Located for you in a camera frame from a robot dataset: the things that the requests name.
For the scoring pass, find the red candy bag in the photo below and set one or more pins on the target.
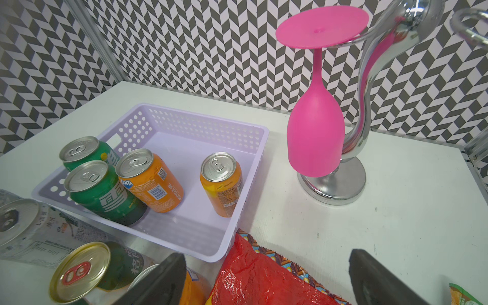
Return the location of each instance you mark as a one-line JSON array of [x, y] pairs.
[[252, 274]]

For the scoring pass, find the green can left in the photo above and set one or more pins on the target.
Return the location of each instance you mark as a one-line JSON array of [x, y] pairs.
[[87, 149]]

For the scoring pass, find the dark green gold-top can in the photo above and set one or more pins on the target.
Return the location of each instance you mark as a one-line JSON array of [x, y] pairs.
[[97, 273]]

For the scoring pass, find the pink plastic wine glass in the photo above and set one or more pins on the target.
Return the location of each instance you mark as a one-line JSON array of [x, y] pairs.
[[316, 129]]

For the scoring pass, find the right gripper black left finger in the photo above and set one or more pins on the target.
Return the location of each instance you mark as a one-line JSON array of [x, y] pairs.
[[163, 285]]

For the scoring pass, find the lavender plastic basket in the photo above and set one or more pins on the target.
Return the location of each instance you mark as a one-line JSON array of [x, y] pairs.
[[183, 140]]

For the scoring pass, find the green snack packet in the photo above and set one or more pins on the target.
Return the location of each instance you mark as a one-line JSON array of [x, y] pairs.
[[460, 296]]

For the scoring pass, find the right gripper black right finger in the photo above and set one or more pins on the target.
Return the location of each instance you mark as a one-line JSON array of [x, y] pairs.
[[374, 284]]

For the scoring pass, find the green can right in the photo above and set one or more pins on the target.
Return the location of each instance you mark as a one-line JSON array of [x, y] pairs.
[[96, 186]]

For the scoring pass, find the silver can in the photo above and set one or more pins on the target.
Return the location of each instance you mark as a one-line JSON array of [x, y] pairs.
[[7, 197], [41, 235]]

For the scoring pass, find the chrome glass holder stand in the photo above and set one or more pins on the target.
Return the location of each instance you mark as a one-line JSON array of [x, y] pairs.
[[402, 26]]

